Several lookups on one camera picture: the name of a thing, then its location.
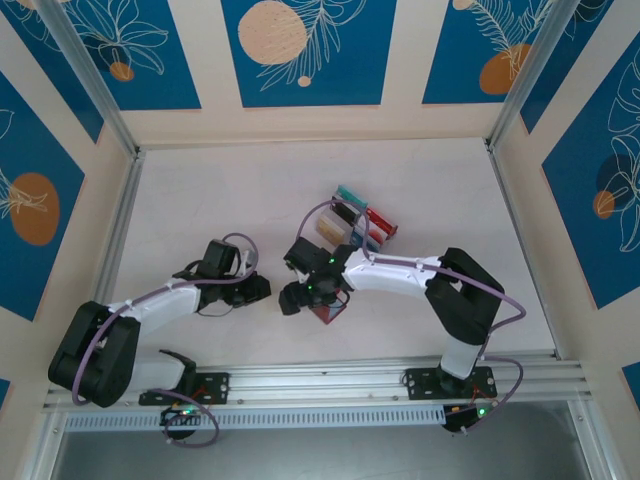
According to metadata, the red leather card holder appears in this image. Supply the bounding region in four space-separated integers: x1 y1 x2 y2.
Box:
310 288 350 327

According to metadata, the clear acrylic card stand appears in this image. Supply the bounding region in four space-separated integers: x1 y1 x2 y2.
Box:
314 183 401 252

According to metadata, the white and blue credit card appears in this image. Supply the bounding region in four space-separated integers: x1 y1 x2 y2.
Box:
349 227 386 252

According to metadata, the black credit card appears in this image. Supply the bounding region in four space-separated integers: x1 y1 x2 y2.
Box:
329 200 362 227

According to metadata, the plain red credit card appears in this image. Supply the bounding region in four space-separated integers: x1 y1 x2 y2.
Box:
363 206 400 242

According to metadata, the teal credit card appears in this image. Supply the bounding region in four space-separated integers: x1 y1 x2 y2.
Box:
335 184 369 209

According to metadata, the aluminium mounting beam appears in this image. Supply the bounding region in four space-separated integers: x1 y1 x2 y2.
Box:
42 352 594 415

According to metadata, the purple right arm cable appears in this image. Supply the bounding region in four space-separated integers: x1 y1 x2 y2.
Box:
297 199 528 434

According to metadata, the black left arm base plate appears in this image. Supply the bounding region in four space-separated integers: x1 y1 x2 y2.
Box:
138 371 232 407

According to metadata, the white slotted cable duct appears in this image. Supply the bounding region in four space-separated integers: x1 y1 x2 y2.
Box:
63 404 447 432

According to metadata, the aluminium table side rail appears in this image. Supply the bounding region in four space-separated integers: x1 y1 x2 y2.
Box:
92 147 149 304
483 139 561 361

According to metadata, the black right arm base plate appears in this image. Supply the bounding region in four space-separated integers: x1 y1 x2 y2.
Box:
403 365 499 402

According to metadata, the aluminium frame leg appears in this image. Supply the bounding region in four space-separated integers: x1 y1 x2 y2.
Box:
567 399 619 480
19 412 69 480

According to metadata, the aluminium frame post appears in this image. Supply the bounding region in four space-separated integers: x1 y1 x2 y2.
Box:
34 0 142 156
485 0 584 151

